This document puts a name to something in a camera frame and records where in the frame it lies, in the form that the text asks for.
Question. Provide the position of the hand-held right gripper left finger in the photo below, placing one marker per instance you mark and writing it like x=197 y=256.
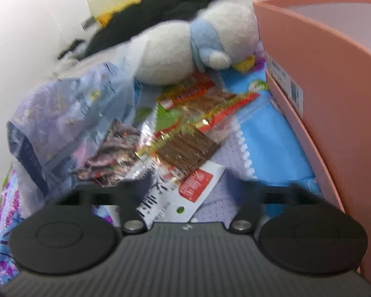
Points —
x=134 y=196

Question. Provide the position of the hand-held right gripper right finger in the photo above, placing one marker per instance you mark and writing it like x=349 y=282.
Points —
x=245 y=196

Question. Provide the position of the clear snack packet white header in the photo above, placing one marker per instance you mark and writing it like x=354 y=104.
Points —
x=185 y=148

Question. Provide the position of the pink cardboard box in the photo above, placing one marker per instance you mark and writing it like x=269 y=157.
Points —
x=327 y=99

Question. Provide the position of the dark dried fish snack packet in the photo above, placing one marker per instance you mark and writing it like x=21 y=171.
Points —
x=114 y=151

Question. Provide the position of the purple floral bedsheet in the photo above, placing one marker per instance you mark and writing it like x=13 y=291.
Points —
x=266 y=136

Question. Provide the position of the clear snack packet red header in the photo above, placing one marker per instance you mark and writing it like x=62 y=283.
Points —
x=210 y=102

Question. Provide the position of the pale blue plastic bag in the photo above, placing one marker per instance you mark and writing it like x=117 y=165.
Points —
x=65 y=114

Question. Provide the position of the white and blue plush toy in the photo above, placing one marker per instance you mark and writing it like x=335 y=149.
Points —
x=160 y=55

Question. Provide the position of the yellow pillow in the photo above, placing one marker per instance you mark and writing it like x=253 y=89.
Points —
x=109 y=17

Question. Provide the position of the black jacket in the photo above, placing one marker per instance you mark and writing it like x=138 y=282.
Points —
x=160 y=3

